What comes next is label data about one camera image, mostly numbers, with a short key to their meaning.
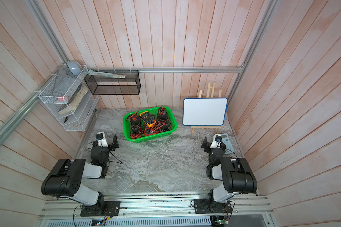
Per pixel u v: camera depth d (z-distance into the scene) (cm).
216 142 76
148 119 98
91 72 91
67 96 77
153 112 111
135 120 95
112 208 73
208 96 90
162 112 103
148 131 95
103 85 106
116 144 84
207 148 81
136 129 95
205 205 73
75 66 82
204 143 85
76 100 81
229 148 95
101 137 76
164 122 98
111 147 82
